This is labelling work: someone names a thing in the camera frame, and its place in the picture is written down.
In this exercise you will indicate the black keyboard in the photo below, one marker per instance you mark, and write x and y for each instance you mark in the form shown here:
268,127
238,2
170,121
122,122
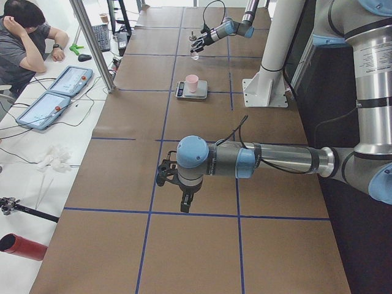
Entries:
101,34

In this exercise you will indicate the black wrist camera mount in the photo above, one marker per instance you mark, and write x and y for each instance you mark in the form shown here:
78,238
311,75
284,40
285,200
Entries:
205,29

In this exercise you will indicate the white crumpled tissue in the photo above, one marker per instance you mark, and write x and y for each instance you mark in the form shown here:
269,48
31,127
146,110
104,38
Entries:
55,157

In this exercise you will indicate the aluminium frame post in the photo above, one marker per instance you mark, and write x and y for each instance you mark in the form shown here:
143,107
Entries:
84,22

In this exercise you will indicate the lower blue teach pendant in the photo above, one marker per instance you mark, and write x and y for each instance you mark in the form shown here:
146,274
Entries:
44,111

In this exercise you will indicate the black computer mouse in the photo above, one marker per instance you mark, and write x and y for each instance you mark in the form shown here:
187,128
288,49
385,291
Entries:
84,57

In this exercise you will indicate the black tripod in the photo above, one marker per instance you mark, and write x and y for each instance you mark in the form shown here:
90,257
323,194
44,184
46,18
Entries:
9,205

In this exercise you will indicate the blue teach pendant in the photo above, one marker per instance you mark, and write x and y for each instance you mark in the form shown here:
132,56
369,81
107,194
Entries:
44,111
71,81

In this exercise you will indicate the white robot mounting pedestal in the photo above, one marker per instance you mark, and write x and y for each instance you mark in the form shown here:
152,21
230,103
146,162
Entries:
267,87

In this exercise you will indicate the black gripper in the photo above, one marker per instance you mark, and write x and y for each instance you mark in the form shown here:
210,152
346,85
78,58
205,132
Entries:
206,38
188,190

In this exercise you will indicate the pink paper cup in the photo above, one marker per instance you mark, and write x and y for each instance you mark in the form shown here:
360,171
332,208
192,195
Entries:
192,82

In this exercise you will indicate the upper blue teach pendant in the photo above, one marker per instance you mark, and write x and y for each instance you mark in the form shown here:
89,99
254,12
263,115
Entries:
71,81

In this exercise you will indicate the seated person grey shirt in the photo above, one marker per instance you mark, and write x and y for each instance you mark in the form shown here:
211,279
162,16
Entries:
24,31

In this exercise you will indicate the red cylinder bottle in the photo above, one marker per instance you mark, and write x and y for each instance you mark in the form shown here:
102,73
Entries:
22,247

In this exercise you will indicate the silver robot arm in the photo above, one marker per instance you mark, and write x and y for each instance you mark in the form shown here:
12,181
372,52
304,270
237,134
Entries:
227,27
348,141

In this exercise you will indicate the green plastic tool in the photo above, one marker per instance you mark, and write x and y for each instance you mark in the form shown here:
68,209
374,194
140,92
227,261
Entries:
75,48

